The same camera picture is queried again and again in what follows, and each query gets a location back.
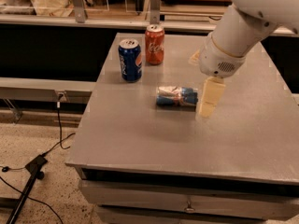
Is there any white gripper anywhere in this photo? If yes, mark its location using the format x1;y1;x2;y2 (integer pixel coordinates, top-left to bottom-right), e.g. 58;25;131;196
189;34;246;118

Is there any red bull can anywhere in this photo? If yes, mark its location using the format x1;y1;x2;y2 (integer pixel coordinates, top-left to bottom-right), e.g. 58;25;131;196
156;86;198;106

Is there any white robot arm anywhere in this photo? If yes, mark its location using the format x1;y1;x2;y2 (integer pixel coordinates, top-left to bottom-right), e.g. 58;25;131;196
189;0;299;119

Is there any red coca-cola can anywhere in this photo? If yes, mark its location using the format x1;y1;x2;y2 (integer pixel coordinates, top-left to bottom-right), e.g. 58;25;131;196
145;24;164;65

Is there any blue pepsi can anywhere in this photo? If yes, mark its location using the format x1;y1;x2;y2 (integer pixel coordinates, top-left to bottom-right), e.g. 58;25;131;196
118;38;142;82

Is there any grey table cabinet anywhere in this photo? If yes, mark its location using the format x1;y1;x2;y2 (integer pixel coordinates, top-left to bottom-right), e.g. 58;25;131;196
67;35;299;224

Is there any grey metal railing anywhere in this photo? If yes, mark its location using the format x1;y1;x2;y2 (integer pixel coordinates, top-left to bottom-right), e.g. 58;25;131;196
0;0;299;38

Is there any metal drawer latch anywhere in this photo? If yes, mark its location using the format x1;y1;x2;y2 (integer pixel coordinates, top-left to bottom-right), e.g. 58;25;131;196
184;198;195;214

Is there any black stand leg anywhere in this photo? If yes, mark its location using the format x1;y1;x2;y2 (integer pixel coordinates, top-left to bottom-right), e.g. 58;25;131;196
6;155;48;224

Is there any black cable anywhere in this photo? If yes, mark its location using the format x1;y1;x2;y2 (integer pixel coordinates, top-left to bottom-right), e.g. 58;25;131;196
0;100;77;224

